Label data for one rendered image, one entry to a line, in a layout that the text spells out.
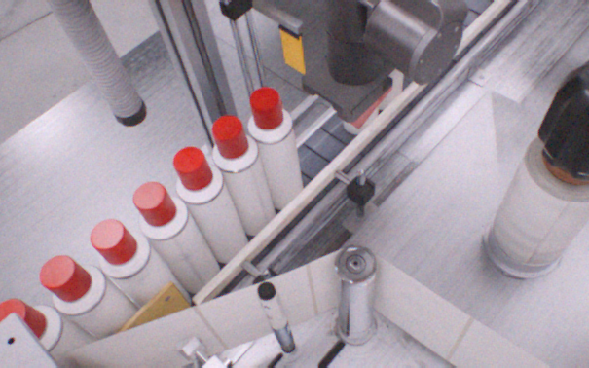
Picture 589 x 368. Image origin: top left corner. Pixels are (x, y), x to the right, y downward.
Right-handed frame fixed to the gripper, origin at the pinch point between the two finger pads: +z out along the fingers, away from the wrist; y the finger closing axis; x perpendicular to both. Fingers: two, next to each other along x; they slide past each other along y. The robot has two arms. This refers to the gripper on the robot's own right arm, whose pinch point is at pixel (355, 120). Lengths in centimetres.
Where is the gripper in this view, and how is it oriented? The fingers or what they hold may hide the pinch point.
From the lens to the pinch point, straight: 62.4
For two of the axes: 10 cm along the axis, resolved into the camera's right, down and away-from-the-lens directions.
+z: 1.0, 5.2, 8.5
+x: -7.3, -5.4, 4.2
